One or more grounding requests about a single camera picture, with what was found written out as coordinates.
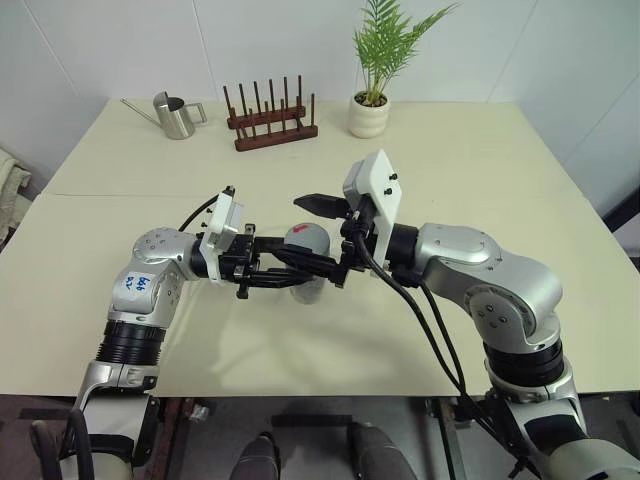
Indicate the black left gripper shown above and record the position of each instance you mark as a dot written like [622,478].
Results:
[242,260]

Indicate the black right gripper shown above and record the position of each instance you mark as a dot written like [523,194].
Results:
[357,240]

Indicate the grey cup with red mark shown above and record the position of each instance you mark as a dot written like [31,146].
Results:
[312,237]

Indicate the translucent grey jar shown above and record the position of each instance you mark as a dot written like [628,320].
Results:
[307,296]

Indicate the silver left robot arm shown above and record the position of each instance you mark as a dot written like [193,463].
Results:
[145,295]

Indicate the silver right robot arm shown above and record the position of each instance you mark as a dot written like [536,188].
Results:
[500,285]

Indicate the brown wooden peg rack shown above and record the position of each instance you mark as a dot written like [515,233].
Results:
[272,132]

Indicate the white ribbed plant pot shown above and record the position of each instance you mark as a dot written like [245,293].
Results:
[369,120]

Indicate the stainless steel watering can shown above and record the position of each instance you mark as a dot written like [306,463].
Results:
[175,117]

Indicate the dark rounded shape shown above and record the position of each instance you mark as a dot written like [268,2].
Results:
[377,452]
[257,457]

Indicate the green fern plant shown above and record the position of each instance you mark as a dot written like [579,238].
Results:
[385,45]

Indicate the beige cloth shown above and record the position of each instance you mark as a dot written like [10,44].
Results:
[10,185]

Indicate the dark furniture piece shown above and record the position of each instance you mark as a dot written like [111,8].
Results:
[625,220]

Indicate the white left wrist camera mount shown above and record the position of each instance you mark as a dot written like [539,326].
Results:
[225,225]

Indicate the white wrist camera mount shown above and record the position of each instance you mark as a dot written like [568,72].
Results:
[382,185]
[225,225]

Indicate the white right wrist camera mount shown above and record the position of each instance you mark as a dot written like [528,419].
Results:
[382,185]

